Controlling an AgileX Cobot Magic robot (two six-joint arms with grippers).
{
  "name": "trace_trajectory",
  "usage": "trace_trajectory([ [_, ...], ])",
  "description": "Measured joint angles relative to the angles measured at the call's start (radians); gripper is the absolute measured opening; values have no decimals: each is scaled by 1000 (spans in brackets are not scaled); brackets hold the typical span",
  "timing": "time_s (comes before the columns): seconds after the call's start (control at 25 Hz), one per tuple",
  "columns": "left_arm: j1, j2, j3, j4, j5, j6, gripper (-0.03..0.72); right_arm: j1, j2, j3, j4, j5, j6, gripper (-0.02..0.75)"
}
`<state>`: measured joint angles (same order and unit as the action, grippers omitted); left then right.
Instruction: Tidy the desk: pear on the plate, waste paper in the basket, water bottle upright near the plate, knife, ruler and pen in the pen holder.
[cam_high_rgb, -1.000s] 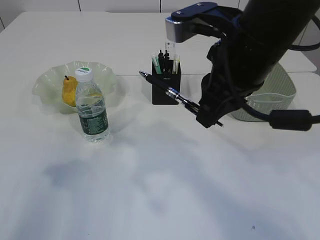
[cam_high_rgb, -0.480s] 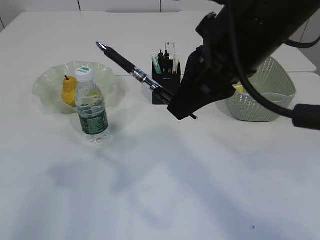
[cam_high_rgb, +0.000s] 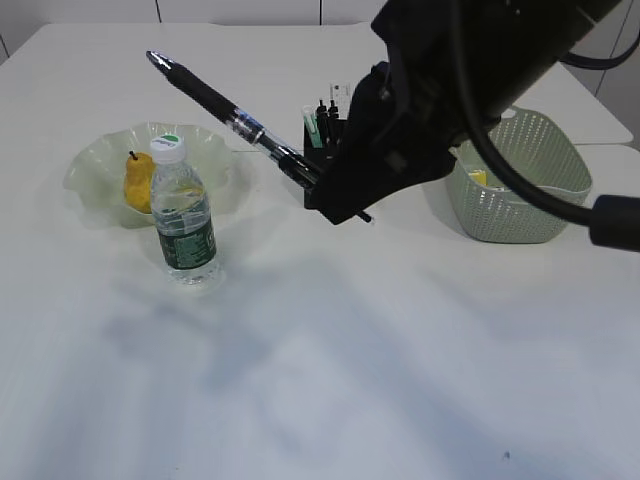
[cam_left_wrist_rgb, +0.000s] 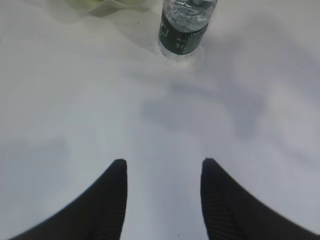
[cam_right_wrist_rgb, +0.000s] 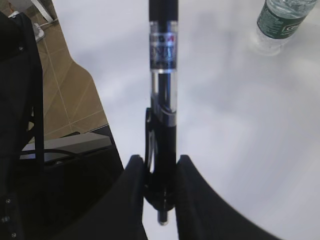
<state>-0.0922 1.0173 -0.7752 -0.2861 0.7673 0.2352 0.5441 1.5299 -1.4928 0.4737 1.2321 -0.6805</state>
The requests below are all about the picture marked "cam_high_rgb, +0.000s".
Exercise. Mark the clear water bottle green label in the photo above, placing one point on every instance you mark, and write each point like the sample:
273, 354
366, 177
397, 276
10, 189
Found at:
182, 215

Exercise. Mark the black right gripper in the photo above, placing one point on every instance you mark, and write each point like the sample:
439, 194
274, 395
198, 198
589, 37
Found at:
385, 149

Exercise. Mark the clear plastic ruler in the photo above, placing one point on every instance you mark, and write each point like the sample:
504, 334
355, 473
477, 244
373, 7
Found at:
340, 94

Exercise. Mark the black blue gel pen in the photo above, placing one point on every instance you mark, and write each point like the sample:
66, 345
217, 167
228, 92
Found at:
334, 125

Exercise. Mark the mint green utility knife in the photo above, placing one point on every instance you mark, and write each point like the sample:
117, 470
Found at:
311, 126

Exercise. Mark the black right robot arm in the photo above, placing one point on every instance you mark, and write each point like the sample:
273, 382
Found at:
452, 68

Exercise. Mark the yellow pear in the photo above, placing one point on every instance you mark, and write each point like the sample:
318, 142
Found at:
137, 182

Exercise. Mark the yellow utility knife packaging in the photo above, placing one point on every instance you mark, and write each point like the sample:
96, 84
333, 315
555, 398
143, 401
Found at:
481, 177

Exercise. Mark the green wavy glass plate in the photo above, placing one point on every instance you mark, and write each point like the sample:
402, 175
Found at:
97, 174

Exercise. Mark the black square pen holder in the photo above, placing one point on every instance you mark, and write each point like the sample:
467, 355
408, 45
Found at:
319, 159

